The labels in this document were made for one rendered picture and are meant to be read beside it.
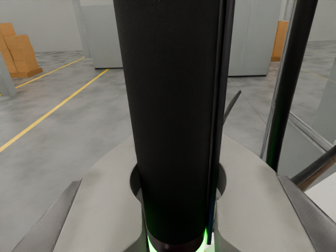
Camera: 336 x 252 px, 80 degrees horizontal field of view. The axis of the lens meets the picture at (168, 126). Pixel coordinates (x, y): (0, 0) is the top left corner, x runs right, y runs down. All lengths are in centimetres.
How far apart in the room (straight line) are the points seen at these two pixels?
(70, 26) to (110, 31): 639
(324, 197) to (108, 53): 734
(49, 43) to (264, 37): 1175
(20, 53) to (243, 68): 681
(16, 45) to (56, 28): 608
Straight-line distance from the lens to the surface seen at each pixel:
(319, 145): 124
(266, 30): 593
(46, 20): 1426
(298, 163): 140
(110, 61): 761
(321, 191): 57
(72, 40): 1371
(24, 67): 828
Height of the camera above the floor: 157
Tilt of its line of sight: 29 degrees down
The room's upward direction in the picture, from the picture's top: 3 degrees counter-clockwise
